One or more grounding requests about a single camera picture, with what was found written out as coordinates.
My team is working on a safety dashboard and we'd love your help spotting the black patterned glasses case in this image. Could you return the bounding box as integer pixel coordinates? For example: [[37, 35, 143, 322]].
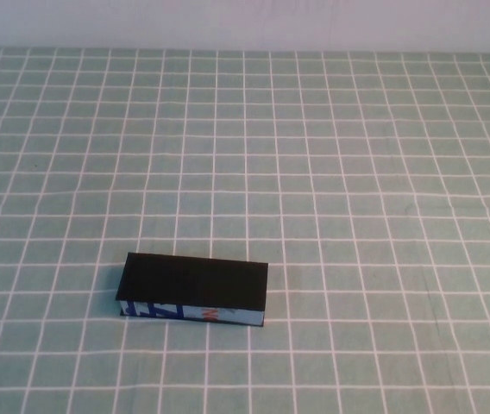
[[115, 252, 270, 329]]

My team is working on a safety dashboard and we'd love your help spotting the green checked tablecloth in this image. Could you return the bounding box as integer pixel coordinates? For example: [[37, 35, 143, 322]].
[[0, 46, 490, 414]]

